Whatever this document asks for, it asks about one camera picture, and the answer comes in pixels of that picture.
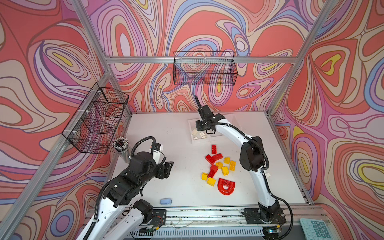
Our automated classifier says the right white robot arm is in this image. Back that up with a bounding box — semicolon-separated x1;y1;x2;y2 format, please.
196;103;287;224

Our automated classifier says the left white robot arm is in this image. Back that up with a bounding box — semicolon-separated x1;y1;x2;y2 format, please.
77;142;174;240

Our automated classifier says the white lego in bin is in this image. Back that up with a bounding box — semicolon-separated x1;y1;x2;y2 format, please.
199;132;207;139

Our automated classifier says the middle translucent plastic bin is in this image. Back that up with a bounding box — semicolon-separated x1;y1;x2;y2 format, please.
206;130;226;142

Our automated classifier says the translucent plastic bin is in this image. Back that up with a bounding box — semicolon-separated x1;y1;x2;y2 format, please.
188;119;208;145
206;130;226;142
224;113;242;130

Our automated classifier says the left translucent plastic bin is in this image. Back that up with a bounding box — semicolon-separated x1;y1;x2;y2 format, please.
188;119;208;145

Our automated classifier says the right translucent plastic bin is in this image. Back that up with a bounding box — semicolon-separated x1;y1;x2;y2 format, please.
224;113;242;130

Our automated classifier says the blue eraser block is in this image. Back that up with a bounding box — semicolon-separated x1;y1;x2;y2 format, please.
160;198;172;205

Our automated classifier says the small yellow lego left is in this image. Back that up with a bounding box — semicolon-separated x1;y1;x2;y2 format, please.
202;173;208;181

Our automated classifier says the small yellow lego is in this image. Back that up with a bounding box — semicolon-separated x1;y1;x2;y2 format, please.
202;173;208;181
224;157;231;165

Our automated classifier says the small yellow lego top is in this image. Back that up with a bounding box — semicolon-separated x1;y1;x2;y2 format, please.
224;157;231;165

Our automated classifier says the yellow round lego piece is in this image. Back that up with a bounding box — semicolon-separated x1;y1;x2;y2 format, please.
216;162;223;169

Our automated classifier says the metal cup of pens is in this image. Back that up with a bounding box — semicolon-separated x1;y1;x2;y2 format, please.
113;137;131;164

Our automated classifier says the red narrow lego brick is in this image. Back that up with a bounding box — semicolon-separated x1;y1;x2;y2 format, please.
208;165;219;178

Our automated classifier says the yellow lego brick front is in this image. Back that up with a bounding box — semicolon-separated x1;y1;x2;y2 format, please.
207;177;216;187

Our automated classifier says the yellow long lego brick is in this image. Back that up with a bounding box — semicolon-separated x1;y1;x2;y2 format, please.
229;161;236;172

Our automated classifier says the yellow lego brick centre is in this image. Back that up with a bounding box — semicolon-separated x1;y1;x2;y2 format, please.
221;166;229;176

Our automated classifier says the red arch lego piece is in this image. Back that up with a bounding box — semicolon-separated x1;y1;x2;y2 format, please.
218;178;236;196

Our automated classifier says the green calculator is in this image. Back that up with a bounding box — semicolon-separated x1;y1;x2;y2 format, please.
300;218;333;240

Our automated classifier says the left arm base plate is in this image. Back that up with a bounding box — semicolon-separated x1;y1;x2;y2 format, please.
148;209;167;227

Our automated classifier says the back black wire basket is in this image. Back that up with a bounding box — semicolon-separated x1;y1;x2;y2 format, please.
173;50;238;86

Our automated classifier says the black wire basket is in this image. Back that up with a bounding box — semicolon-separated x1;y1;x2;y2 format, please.
173;50;238;86
62;83;129;155

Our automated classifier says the left black wire basket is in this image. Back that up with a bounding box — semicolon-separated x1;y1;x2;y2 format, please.
62;83;129;155

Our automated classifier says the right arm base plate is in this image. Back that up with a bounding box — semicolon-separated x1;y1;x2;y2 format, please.
241;208;287;225

